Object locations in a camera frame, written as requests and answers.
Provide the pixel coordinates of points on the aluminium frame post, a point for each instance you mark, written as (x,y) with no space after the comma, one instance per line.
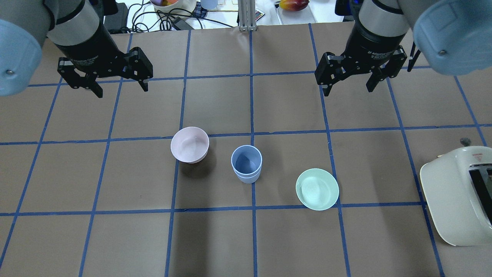
(247,15)

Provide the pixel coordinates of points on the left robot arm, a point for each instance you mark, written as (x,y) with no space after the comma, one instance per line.
(25,26)

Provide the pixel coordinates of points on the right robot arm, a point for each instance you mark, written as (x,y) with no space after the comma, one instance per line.
(454,36)

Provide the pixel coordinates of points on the red yellow mango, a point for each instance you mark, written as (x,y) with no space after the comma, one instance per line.
(293,5)

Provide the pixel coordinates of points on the blue cup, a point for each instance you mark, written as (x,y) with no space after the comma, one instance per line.
(209,4)
(248,179)
(247,161)

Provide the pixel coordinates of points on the black power adapter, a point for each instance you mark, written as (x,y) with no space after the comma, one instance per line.
(115,16)

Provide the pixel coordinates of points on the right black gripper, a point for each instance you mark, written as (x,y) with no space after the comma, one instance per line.
(371,46)

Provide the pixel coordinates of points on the beige bowl with blocks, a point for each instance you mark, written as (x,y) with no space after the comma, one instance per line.
(180,7)

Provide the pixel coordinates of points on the blue cup on rack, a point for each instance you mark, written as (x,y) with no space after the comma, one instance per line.
(209,4)

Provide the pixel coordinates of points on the pink bowl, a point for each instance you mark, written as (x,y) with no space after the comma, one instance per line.
(190,145)

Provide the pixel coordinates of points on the mint green bowl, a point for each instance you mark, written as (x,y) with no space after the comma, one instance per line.
(317,189)

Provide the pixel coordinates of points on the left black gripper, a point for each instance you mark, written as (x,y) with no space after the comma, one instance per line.
(89,50)

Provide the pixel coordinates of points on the white metal tray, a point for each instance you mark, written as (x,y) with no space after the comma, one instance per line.
(294,17)

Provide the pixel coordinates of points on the small remote control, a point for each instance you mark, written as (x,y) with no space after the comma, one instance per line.
(259,14)

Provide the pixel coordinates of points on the cream white toaster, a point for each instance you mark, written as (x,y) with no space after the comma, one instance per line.
(457,187)

